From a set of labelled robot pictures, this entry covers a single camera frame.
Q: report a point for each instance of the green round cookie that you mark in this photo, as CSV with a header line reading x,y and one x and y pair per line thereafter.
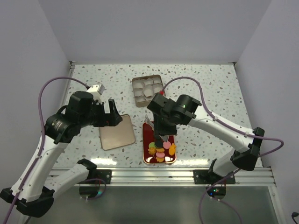
x,y
152,145

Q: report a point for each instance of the aluminium frame rail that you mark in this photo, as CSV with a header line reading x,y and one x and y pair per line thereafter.
x,y
181,177

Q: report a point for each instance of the orange flower cookie bottom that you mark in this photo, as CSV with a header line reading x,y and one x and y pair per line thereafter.
x,y
160,159

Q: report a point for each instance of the orange flower cookie middle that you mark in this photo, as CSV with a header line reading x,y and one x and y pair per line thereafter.
x,y
160,150

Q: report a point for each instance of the pink sandwich cookie lower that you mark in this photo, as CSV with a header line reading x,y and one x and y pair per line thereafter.
x,y
160,154

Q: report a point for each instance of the gold tin lid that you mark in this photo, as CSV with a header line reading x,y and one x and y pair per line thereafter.
x,y
112,137

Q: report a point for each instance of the yellow swirl cookie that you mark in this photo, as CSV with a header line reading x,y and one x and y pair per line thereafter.
x,y
152,151

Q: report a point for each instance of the pink round cookie right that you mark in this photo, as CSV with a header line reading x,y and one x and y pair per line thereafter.
x,y
166,144

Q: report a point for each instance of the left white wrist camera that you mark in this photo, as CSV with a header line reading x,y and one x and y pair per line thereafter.
x,y
96,90

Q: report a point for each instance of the orange fish shaped cookie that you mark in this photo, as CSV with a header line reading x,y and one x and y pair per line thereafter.
x,y
172,149

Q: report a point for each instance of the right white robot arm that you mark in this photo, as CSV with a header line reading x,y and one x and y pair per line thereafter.
x,y
188,111

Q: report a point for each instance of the red rectangular tray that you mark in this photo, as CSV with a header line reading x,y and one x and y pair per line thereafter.
x,y
148,137

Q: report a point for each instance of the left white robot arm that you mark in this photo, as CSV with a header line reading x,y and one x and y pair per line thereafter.
x,y
33,194

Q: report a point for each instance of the left black base bracket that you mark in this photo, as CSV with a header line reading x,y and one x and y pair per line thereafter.
x,y
104,174

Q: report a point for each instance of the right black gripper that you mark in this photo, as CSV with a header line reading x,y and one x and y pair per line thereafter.
x,y
159,128

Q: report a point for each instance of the metal tongs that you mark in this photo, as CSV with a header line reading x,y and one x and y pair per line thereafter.
x,y
157,137

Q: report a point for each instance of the black sandwich cookie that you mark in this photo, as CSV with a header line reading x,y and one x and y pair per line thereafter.
x,y
159,143

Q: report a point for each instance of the black base bracket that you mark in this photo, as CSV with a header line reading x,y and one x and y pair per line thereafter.
x,y
209,177
104,174

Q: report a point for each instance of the gold cookie tin box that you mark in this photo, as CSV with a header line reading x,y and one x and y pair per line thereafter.
x,y
145,88

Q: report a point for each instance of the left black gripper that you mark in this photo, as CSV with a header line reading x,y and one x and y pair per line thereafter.
x,y
110,119

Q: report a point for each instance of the orange flower cookie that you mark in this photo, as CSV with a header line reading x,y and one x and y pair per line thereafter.
x,y
160,150
160,159

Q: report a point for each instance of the right black base bracket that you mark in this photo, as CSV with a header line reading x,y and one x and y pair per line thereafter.
x,y
209,177

